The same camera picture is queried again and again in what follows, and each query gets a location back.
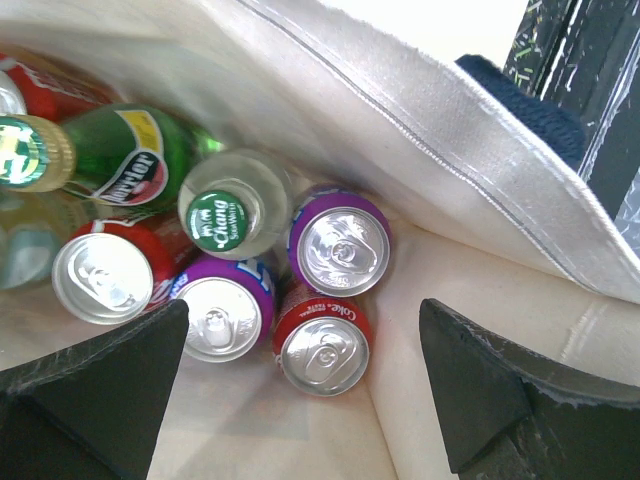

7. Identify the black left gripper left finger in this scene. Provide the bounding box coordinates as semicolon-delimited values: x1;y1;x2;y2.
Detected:
1;300;188;479

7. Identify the purple soda can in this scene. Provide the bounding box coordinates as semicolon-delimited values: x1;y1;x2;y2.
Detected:
286;184;392;298

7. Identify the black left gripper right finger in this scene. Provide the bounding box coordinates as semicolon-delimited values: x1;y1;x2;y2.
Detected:
419;299;639;479

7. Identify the red cola can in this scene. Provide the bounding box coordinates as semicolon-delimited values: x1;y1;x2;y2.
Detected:
52;212;197;325
272;281;372;397
1;53;113;123

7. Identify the beige canvas tote bag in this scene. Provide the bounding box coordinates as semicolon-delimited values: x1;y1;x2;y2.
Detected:
1;1;639;479

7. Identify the purple Fanta can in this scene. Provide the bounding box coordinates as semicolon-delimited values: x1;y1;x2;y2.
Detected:
169;253;276;363

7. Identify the clear glass bottle green cap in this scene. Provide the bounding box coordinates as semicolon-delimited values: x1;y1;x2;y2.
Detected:
1;190;75;290

